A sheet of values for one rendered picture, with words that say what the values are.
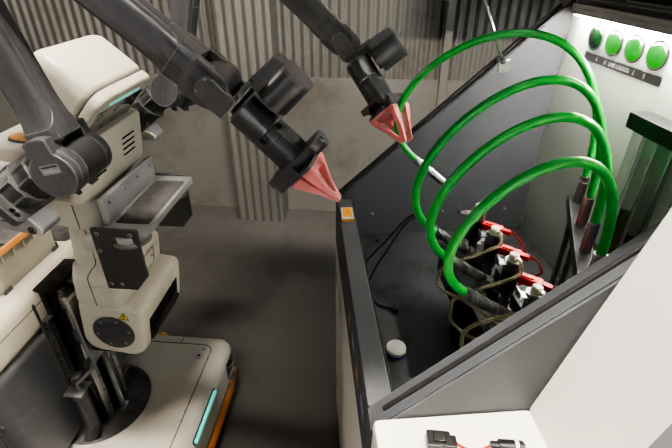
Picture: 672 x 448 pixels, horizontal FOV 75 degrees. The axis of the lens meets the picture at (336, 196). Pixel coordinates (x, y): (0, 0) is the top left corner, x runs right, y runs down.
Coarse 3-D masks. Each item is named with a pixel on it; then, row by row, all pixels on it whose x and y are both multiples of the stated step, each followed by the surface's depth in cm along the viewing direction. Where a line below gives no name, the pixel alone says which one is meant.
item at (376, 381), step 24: (360, 240) 102; (360, 264) 94; (360, 288) 87; (360, 312) 81; (360, 336) 76; (360, 360) 72; (384, 360) 72; (360, 384) 74; (384, 384) 68; (360, 408) 75; (360, 432) 76
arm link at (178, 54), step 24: (96, 0) 56; (120, 0) 56; (144, 0) 59; (120, 24) 57; (144, 24) 57; (168, 24) 59; (144, 48) 59; (168, 48) 58; (192, 48) 59; (168, 72) 59; (192, 72) 59; (216, 72) 59; (192, 96) 61
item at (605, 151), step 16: (560, 112) 60; (512, 128) 60; (528, 128) 60; (592, 128) 61; (496, 144) 61; (608, 144) 62; (608, 160) 63; (448, 192) 64; (432, 208) 66; (432, 224) 67; (592, 224) 69; (432, 240) 68; (592, 240) 70; (464, 272) 72; (480, 272) 73
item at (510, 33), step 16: (496, 32) 77; (512, 32) 76; (528, 32) 75; (544, 32) 75; (464, 48) 80; (576, 48) 75; (432, 64) 83; (416, 80) 85; (592, 80) 76; (400, 112) 90; (592, 112) 78; (400, 144) 93; (592, 144) 80
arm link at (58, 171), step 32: (0, 0) 61; (0, 32) 60; (0, 64) 61; (32, 64) 64; (32, 96) 64; (32, 128) 65; (64, 128) 67; (32, 160) 66; (64, 160) 66; (64, 192) 68
